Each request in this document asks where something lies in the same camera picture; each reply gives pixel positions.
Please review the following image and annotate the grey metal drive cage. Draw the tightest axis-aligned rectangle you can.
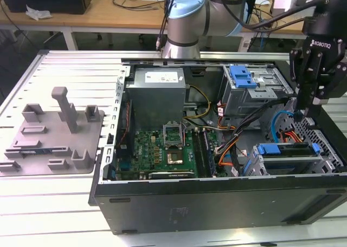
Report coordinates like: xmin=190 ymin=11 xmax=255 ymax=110
xmin=219 ymin=64 xmax=295 ymax=118

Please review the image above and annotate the metal socket cover frame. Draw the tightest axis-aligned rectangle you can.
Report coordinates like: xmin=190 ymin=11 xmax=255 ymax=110
xmin=162 ymin=121 xmax=185 ymax=150

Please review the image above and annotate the black graphics card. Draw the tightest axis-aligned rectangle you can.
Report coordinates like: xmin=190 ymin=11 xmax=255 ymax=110
xmin=147 ymin=170 xmax=196 ymax=180

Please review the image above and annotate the blue plastic drive latch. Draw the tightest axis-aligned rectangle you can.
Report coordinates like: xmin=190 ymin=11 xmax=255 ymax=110
xmin=229 ymin=64 xmax=258 ymax=89

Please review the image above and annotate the CPU socket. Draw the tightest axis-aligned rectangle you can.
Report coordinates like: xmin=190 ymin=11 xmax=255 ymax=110
xmin=165 ymin=146 xmax=185 ymax=166

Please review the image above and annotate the black cable bundle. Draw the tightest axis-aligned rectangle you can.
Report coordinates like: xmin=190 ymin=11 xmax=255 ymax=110
xmin=216 ymin=97 xmax=296 ymax=156

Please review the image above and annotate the hard disk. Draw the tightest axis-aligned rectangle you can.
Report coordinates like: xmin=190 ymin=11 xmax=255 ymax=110
xmin=256 ymin=142 xmax=320 ymax=175

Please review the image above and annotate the crumpled clear plastic bag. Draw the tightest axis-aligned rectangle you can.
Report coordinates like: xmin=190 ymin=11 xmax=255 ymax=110
xmin=25 ymin=4 xmax=53 ymax=22

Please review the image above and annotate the grey metal disk bay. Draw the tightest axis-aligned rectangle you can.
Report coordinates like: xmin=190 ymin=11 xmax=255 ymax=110
xmin=240 ymin=142 xmax=344 ymax=177

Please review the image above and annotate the dark RAM stick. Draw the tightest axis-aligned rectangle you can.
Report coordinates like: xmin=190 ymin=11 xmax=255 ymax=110
xmin=191 ymin=128 xmax=210 ymax=178

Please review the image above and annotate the green motherboard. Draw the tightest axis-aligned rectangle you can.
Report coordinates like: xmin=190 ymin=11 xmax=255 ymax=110
xmin=116 ymin=122 xmax=226 ymax=180

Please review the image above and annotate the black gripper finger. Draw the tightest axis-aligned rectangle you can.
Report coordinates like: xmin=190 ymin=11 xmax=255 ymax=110
xmin=288 ymin=48 xmax=316 ymax=122
xmin=307 ymin=64 xmax=347 ymax=118

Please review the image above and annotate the wooden desk white frame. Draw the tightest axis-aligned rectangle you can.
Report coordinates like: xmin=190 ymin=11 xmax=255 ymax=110
xmin=0 ymin=0 xmax=347 ymax=51

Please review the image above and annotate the black hanging cable with plug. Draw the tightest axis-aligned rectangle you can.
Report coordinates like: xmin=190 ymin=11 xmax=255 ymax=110
xmin=155 ymin=0 xmax=177 ymax=52

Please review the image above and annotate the black speaker box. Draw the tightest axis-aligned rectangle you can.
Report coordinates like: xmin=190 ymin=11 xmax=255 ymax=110
xmin=247 ymin=0 xmax=258 ymax=25

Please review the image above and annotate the grey plastic parts rack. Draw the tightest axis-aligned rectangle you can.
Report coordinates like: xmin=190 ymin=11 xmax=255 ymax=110
xmin=0 ymin=86 xmax=106 ymax=177

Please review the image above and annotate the red orange power wire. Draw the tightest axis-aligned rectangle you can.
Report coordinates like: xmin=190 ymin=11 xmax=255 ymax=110
xmin=280 ymin=129 xmax=304 ymax=144

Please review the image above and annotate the red black fan wire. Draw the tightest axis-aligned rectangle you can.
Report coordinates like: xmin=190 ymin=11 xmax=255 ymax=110
xmin=120 ymin=100 xmax=134 ymax=148

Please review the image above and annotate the blue SATA wire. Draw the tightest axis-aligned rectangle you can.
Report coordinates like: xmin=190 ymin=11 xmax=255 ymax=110
xmin=270 ymin=109 xmax=304 ymax=144

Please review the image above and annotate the large black box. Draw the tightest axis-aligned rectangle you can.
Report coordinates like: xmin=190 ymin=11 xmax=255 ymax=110
xmin=7 ymin=0 xmax=92 ymax=15

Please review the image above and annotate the grey power supply unit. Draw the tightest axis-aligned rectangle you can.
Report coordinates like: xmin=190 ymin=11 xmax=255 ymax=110
xmin=125 ymin=67 xmax=188 ymax=123

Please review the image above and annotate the black open PC case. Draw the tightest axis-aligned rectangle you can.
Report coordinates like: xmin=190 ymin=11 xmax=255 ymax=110
xmin=88 ymin=53 xmax=347 ymax=236

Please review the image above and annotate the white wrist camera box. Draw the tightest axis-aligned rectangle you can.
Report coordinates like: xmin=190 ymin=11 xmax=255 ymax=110
xmin=273 ymin=0 xmax=320 ymax=15

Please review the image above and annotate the orange wire bundle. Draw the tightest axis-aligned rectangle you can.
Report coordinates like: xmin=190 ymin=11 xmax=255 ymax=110
xmin=216 ymin=138 xmax=240 ymax=168

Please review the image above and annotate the yellow wire bundle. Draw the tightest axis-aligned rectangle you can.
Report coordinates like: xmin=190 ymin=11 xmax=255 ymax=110
xmin=183 ymin=84 xmax=213 ymax=121

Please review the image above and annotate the black camera cable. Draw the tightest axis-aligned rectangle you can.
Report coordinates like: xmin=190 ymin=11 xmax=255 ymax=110
xmin=216 ymin=0 xmax=309 ymax=31

